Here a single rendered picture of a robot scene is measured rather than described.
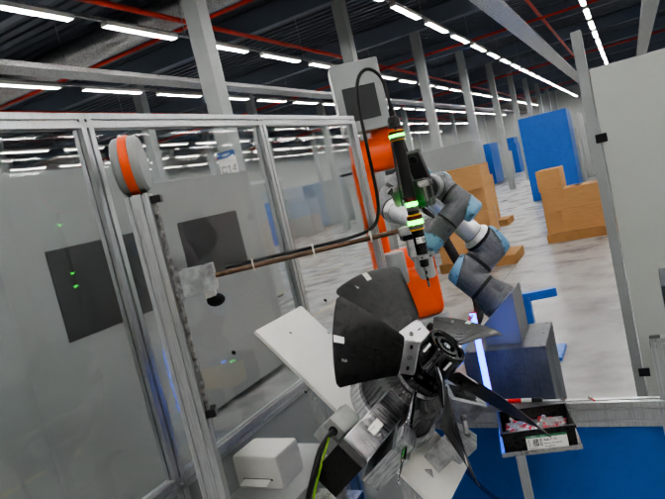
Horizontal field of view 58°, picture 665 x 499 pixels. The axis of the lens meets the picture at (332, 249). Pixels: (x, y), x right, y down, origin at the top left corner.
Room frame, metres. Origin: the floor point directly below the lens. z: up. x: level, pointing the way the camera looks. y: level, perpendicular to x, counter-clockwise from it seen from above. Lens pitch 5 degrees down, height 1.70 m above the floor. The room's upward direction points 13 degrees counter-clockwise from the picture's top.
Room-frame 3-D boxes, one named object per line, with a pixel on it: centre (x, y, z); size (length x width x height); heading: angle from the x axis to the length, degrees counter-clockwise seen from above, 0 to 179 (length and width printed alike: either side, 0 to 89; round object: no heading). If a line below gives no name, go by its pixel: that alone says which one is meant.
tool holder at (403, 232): (1.69, -0.24, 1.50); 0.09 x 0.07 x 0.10; 96
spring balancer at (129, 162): (1.61, 0.47, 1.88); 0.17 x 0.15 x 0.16; 151
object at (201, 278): (1.62, 0.38, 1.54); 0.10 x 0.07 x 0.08; 96
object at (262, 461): (1.80, 0.35, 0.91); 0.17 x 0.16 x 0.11; 61
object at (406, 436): (1.39, -0.07, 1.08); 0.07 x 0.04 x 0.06; 162
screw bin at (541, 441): (1.78, -0.49, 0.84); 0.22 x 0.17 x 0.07; 77
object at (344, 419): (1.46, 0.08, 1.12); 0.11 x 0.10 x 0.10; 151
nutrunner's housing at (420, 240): (1.69, -0.25, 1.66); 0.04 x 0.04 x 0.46
